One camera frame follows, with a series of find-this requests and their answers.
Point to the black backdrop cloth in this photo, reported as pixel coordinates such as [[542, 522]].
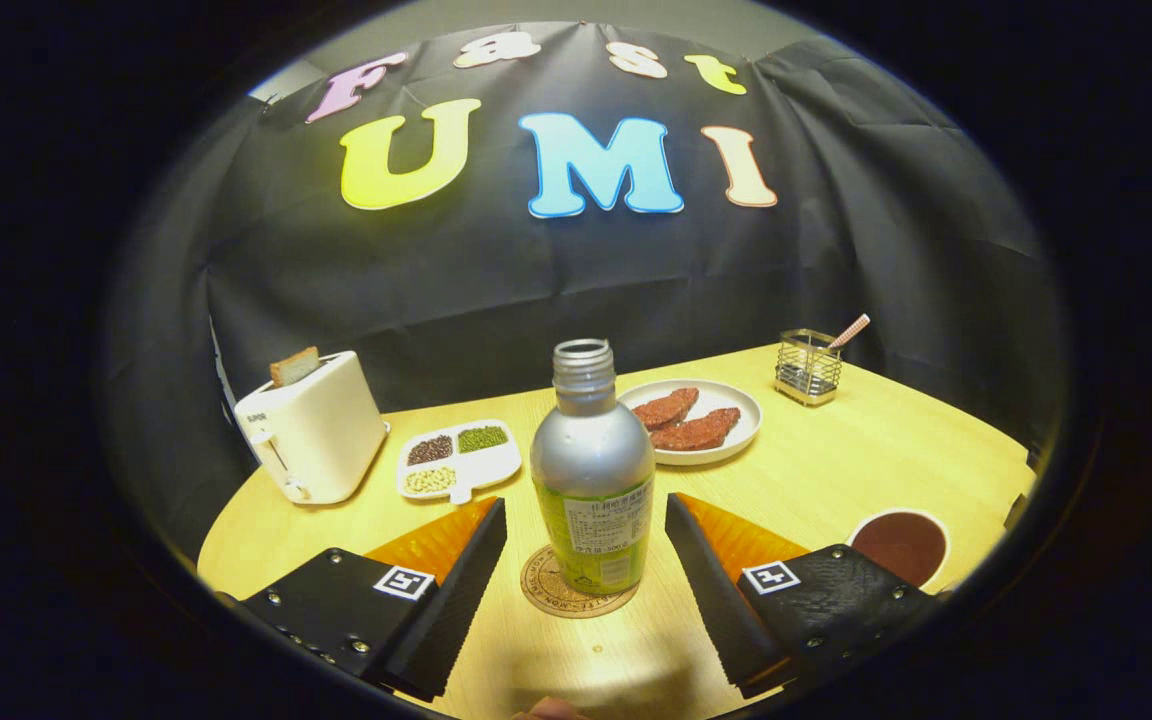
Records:
[[536, 290]]

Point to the round cork coaster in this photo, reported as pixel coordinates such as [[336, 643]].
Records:
[[546, 595]]

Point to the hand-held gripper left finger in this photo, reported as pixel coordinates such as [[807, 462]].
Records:
[[446, 610]]

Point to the red-brown meat piece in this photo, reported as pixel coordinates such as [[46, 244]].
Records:
[[701, 432], [664, 408]]

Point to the pink striped straw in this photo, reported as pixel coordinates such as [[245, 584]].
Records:
[[851, 330]]

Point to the white round plate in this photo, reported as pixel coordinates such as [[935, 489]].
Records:
[[746, 410]]

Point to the white toaster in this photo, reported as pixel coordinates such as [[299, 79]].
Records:
[[321, 430]]

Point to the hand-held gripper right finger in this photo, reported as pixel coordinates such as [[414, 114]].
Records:
[[721, 610]]

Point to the toast slice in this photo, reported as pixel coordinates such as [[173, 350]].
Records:
[[294, 367]]

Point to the white divided dish of beans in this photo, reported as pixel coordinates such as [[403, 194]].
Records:
[[476, 465]]

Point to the silver bottle with green label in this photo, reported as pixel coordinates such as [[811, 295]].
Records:
[[591, 470]]

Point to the wooden table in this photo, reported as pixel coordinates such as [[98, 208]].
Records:
[[836, 470]]

